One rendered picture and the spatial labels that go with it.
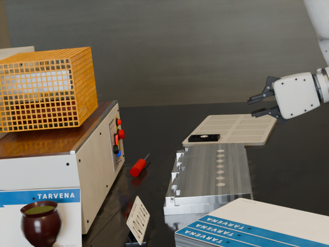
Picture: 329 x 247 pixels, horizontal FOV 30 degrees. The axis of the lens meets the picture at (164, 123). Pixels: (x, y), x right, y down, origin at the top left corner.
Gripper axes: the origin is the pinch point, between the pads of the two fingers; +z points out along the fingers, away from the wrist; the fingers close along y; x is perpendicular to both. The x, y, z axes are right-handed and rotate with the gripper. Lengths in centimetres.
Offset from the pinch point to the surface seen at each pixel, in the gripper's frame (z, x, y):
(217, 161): 14.5, 4.0, 12.4
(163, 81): 53, 228, 16
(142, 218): 30.6, -30.8, 9.7
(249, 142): 5.8, 33.0, 17.5
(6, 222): 58, -36, 0
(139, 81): 68, 231, 12
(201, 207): 18.7, -22.0, 14.0
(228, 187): 11.8, -17.5, 13.0
